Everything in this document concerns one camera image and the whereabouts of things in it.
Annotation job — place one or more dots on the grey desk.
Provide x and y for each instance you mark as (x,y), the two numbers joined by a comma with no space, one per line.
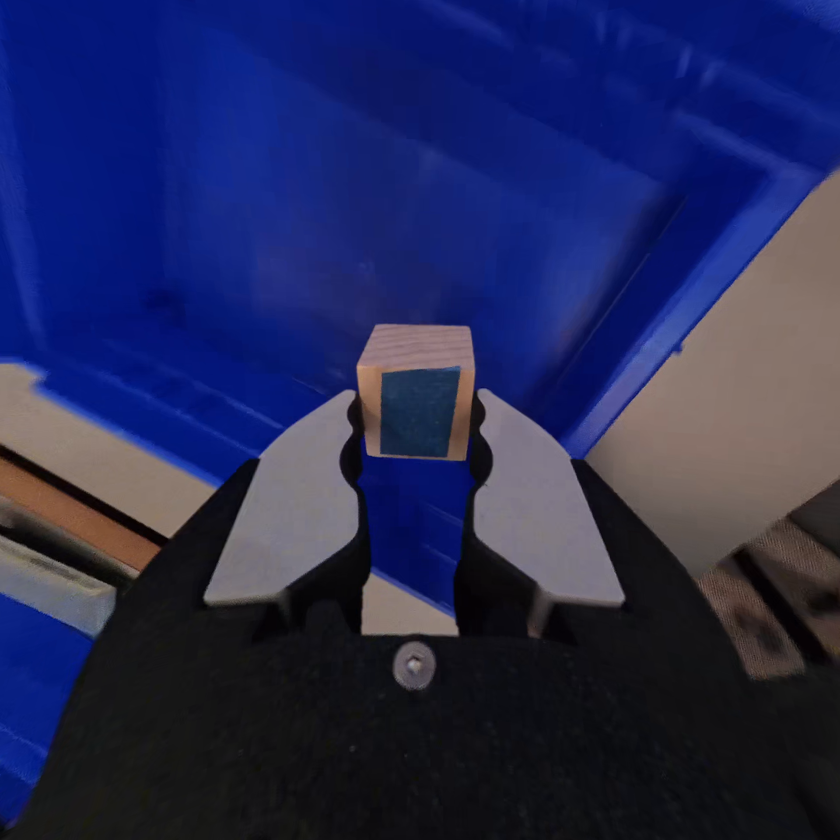
(689,426)

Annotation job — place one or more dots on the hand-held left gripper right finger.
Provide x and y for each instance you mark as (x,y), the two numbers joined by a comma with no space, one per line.
(538,512)

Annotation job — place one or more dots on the wooden cube blue stripe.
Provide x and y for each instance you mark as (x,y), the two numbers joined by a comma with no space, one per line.
(417,407)

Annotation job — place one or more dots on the wooden table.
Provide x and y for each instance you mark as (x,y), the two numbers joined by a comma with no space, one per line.
(65,518)

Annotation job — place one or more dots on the blue plastic bin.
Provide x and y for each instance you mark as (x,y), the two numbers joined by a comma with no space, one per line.
(328,197)
(33,689)

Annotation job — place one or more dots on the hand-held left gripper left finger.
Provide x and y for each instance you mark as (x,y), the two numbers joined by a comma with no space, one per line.
(289,512)

